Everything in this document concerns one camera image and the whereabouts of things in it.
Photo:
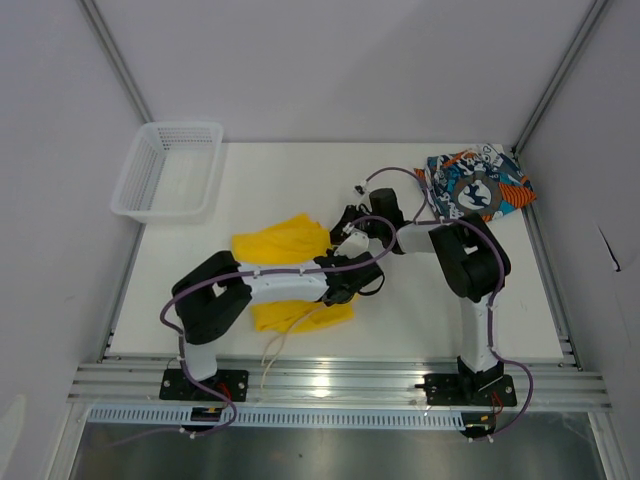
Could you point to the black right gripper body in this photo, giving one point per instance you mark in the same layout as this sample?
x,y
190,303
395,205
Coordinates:
x,y
369,225

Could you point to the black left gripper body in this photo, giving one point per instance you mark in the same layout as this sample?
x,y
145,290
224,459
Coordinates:
x,y
337,260

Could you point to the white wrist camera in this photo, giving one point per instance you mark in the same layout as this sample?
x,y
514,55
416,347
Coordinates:
x,y
354,245
362,188

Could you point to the aluminium mounting rail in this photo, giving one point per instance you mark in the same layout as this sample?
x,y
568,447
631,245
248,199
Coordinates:
x,y
336,383

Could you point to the yellow shorts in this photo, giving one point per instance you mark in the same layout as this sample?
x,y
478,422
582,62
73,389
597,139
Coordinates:
x,y
296,240

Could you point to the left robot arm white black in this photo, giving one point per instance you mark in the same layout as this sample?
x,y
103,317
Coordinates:
x,y
209,299

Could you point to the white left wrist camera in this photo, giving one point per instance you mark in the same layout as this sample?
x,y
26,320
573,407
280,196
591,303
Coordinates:
x,y
354,245

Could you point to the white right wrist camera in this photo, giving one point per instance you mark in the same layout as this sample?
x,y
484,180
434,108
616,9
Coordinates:
x,y
362,188

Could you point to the slotted grey cable duct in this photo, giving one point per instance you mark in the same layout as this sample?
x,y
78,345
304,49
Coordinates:
x,y
414,419

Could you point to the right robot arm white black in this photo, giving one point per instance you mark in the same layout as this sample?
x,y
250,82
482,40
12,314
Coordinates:
x,y
474,266

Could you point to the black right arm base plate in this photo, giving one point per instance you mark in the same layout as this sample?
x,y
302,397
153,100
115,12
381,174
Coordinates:
x,y
443,389

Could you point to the colourful patterned shorts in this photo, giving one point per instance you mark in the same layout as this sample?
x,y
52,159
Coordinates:
x,y
479,180

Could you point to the white plastic basket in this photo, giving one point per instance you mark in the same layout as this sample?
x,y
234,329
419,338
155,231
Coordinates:
x,y
171,173

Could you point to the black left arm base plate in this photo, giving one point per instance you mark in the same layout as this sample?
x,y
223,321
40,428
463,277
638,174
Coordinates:
x,y
175,386

